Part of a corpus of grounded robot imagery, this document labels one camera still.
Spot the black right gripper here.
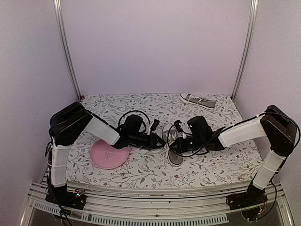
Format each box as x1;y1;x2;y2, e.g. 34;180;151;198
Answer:
170;136;204;153

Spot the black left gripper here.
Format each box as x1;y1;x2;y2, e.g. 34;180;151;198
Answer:
130;133;168;150

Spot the grey sneaker with red sole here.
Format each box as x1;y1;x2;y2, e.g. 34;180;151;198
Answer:
161;123;183;167

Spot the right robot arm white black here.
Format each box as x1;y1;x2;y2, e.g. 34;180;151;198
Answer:
167;105;301;210

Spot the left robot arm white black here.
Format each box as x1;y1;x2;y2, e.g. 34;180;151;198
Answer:
45;101;166;210

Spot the pink plastic plate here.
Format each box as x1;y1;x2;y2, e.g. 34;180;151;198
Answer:
90;140;130;170

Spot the floral patterned table mat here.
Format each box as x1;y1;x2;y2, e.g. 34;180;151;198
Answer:
48;93;266;191

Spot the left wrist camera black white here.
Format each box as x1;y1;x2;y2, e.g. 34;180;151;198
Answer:
147;119;160;135

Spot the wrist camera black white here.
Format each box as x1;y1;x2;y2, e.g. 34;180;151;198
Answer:
174;120;186;137
147;119;160;135

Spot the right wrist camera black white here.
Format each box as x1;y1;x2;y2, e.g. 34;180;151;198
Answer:
174;120;186;137

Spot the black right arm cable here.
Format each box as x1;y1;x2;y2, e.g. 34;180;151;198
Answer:
166;121;207;157

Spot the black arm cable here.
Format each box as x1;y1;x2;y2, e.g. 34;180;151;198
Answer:
166;121;207;157
118;110;151;129

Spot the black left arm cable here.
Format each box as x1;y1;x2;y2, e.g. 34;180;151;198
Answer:
118;110;151;129

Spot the aluminium front rail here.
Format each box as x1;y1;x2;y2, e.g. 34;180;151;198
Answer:
19;183;296;226

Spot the right aluminium frame post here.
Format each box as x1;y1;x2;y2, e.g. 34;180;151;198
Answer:
231;0;259;102

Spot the aluminium frame post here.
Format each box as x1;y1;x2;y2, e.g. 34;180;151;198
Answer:
53;0;82;100
231;0;259;102

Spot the left aluminium frame post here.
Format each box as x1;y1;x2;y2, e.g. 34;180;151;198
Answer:
53;0;82;100

